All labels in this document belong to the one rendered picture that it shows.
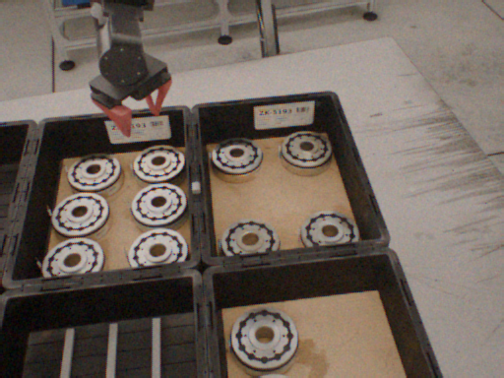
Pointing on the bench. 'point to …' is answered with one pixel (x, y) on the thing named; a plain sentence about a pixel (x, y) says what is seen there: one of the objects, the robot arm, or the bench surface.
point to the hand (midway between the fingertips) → (140, 120)
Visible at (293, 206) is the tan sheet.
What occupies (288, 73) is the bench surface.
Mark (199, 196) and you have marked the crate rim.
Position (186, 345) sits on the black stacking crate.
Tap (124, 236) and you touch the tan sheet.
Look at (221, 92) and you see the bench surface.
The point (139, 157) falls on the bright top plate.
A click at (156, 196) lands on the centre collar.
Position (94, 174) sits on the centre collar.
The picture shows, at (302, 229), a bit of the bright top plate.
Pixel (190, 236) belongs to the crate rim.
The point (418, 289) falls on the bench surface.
